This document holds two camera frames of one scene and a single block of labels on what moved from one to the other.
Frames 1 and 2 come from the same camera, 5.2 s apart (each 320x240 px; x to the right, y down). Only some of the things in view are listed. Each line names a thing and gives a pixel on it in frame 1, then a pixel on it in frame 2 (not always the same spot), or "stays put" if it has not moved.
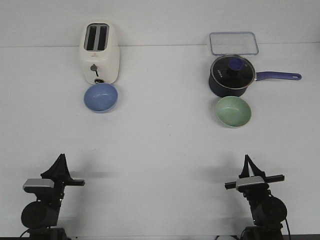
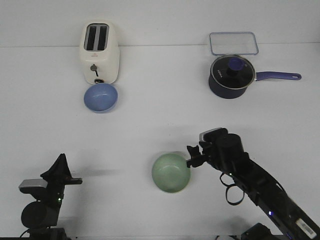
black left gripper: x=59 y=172 stays put
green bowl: x=233 y=112 -> x=171 y=172
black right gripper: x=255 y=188 -> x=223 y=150
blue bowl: x=101 y=98 stays put
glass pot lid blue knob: x=232 y=71 stays put
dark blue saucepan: x=223 y=92 stays put
